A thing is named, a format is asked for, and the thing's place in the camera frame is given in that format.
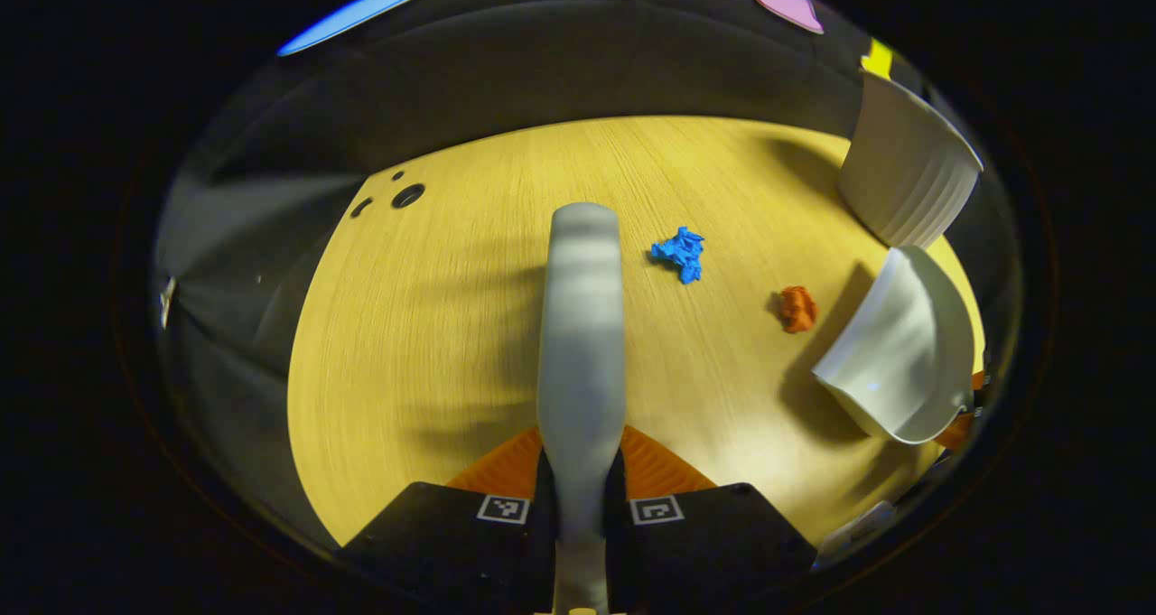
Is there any white dustpan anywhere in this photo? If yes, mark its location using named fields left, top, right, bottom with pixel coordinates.
left=811, top=244, right=977, bottom=445

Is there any small white broom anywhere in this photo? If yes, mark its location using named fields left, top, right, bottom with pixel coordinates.
left=536, top=201, right=629, bottom=615

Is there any orange paper trash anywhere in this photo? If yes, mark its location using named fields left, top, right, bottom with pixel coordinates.
left=778, top=285, right=819, bottom=334

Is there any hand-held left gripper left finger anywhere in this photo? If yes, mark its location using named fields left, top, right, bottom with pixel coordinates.
left=339, top=427, right=557, bottom=602

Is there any white ribbed garbage bin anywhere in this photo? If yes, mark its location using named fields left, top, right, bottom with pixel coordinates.
left=837, top=70, right=984, bottom=251

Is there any black backdrop cloth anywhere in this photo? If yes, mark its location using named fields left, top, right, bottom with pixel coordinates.
left=154, top=0, right=1023, bottom=553

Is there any blue paper trash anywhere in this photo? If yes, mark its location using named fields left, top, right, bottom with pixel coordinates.
left=650, top=226, right=706, bottom=285

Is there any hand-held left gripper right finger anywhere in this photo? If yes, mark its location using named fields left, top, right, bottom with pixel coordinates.
left=607, top=425, right=819, bottom=609

